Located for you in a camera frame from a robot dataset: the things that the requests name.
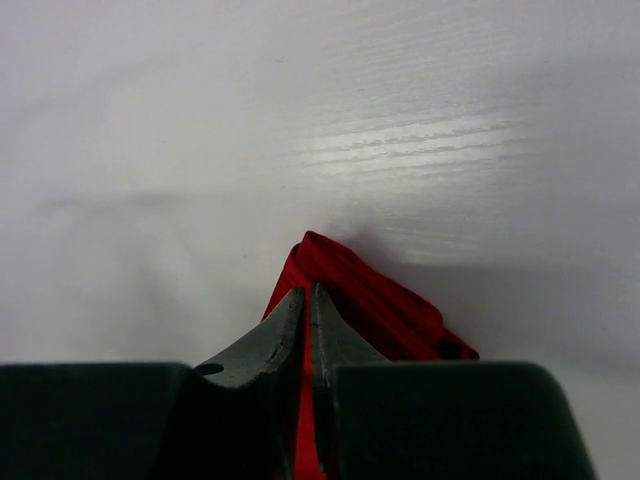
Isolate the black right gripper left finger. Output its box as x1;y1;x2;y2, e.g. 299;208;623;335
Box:
1;288;305;479

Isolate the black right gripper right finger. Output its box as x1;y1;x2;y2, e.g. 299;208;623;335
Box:
310;285;596;480

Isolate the red cloth napkin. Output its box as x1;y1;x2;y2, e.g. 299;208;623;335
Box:
269;231;477;479

